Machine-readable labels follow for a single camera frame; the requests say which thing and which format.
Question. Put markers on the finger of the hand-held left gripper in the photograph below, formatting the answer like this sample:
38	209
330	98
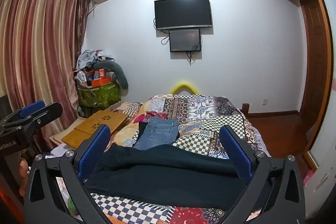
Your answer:
31	109
47	113

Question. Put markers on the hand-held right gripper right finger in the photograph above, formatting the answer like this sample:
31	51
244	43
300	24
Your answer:
236	153

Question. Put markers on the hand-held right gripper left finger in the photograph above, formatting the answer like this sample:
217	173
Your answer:
95	150

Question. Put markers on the dark navy pants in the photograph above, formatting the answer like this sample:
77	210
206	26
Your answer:
162	174

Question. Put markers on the bamboo lap table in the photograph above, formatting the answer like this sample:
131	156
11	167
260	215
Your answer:
97	124

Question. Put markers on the patchwork printed blanket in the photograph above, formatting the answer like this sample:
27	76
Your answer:
204	113

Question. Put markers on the striped pink curtain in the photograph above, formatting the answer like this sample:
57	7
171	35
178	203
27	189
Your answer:
42	56

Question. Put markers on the green patterned bag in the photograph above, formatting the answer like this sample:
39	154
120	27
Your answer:
101	95

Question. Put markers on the orange box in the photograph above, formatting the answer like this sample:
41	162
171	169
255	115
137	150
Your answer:
101	79

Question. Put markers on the folded blue jeans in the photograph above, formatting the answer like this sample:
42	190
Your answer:
158	133

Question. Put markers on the pile of light clothes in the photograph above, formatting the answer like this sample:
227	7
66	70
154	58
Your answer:
90	58

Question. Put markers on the pink cloth item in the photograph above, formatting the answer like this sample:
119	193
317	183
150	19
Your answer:
307	177

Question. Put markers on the grey neck pillow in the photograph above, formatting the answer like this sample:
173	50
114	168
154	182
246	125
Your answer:
115	69

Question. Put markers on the yellow foam tube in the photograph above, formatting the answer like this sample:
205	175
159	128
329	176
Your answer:
184	87

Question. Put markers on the small black monitor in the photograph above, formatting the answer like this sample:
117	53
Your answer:
185	40

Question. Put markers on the wooden door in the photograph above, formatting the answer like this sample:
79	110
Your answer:
315	56

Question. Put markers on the large black television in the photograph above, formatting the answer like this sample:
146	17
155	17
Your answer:
182	12

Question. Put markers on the wooden bed post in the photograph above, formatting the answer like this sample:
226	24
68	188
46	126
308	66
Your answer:
245	107

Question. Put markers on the white wall socket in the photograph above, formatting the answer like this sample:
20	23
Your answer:
265	102

